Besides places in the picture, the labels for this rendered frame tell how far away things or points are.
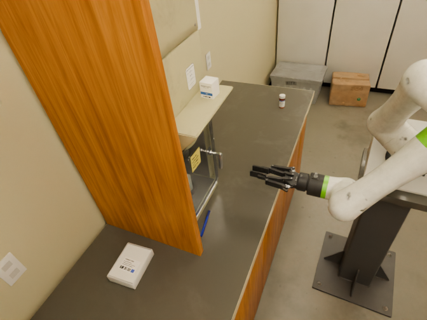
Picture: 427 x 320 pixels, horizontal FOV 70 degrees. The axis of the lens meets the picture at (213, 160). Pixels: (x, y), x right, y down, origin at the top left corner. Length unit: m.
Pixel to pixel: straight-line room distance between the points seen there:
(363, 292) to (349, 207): 1.32
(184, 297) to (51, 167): 0.69
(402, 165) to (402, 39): 3.02
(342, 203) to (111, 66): 0.82
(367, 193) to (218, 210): 0.67
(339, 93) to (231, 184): 2.54
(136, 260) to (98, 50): 0.83
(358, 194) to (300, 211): 1.59
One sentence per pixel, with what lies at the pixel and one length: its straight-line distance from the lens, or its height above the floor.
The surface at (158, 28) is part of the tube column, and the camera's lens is 0.92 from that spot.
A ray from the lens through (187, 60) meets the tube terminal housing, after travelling 1.06.
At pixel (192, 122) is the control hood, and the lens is 0.99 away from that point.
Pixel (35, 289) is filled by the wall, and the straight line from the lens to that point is 1.44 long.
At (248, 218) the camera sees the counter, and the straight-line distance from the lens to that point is 1.41.
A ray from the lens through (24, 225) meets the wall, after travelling 1.27.
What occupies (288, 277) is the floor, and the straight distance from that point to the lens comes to 2.33.
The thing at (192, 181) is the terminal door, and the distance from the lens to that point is 1.22.
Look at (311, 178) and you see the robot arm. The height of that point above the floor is 1.19.
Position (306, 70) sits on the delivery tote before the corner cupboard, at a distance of 3.97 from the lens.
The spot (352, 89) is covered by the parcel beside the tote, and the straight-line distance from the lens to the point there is 3.84.
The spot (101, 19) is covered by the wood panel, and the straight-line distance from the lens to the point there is 0.79.
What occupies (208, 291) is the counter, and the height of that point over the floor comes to 0.94.
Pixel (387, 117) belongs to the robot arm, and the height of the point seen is 1.37.
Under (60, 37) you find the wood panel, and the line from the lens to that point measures 0.91.
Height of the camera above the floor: 2.07
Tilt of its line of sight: 42 degrees down
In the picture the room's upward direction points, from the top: 7 degrees counter-clockwise
